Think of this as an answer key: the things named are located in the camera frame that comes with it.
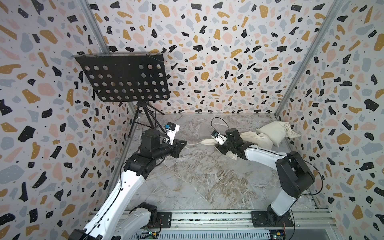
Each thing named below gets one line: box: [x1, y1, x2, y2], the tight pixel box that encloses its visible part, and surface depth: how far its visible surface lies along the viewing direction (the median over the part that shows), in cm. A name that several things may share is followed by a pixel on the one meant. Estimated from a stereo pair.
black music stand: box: [74, 53, 170, 138], surface depth 78 cm
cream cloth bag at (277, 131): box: [255, 121, 302, 148], surface depth 102 cm
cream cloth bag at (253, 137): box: [240, 131, 273, 150], surface depth 97 cm
